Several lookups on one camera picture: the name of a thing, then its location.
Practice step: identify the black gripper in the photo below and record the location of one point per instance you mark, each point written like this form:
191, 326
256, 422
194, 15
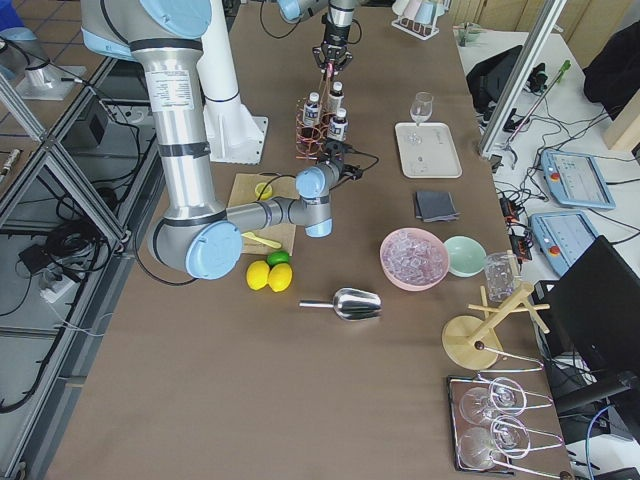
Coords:
334, 33

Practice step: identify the tea bottle one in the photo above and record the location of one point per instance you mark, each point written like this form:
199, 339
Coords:
311, 110

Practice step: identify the copper wire bottle basket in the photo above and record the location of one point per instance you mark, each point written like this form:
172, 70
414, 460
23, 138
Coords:
310, 140

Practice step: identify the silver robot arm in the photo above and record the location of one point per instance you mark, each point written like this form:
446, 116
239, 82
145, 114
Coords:
184, 50
295, 11

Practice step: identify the tea bottle two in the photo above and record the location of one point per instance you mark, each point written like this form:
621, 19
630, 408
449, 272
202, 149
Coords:
338, 125

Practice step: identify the white cup rack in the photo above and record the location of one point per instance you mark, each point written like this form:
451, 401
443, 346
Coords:
418, 18

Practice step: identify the standing wine glass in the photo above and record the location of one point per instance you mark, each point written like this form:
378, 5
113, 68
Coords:
420, 112

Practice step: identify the cream rabbit tray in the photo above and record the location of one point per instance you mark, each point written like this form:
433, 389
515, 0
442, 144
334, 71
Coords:
427, 151

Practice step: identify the half lemon slice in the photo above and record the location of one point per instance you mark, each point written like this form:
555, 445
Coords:
263, 191

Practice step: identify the black backpack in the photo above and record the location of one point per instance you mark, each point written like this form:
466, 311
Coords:
487, 79

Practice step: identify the wooden cutting board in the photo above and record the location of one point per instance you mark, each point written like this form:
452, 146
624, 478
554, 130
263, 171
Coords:
243, 192

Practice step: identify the grey folded cloth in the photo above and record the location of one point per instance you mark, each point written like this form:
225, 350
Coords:
433, 206

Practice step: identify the yellow plastic knife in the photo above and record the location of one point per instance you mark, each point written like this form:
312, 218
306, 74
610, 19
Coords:
261, 240

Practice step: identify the green lime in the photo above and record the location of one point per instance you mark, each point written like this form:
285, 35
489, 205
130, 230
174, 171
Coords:
277, 257

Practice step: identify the pink bowl with ice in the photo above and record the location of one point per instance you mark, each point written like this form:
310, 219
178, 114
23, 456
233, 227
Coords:
413, 259

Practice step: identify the yellow lemon right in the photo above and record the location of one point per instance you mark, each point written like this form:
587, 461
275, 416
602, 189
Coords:
280, 277

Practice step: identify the yellow lemon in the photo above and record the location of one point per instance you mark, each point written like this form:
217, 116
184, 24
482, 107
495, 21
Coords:
257, 274
280, 277

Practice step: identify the yellow lemon left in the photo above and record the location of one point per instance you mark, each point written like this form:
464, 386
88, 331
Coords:
257, 274

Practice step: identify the green ceramic bowl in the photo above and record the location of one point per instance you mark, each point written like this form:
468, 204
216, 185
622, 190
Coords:
466, 256

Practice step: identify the metal ice scoop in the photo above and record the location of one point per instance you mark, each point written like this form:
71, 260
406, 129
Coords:
350, 304

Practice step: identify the upper blue teach pendant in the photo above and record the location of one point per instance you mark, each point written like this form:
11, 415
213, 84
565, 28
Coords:
574, 180

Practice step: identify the blue teach pendant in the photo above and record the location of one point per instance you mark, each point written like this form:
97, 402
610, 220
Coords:
574, 180
563, 237

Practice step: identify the glass mug on stand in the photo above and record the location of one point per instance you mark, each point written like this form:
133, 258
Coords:
502, 275

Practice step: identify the lower blue teach pendant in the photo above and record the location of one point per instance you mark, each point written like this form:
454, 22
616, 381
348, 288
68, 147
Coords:
563, 237

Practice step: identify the wooden glass tree stand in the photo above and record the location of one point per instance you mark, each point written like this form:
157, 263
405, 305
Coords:
472, 343

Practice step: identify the lying wine glass upper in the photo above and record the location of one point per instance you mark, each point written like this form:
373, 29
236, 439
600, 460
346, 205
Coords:
488, 399

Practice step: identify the lying wine glass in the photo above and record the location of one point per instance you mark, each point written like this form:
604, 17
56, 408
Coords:
488, 399
498, 447

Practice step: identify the black drying tray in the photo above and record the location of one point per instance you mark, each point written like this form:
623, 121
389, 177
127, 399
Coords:
456, 386

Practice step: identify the black monitor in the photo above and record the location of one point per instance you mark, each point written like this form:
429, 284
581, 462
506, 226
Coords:
596, 302

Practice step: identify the lying wine glass lower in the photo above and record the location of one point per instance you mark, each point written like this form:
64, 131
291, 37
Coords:
498, 447

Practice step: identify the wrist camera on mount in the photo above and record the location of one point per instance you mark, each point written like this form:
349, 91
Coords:
333, 154

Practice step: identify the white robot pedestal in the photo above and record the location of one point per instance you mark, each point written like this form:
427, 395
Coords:
233, 133

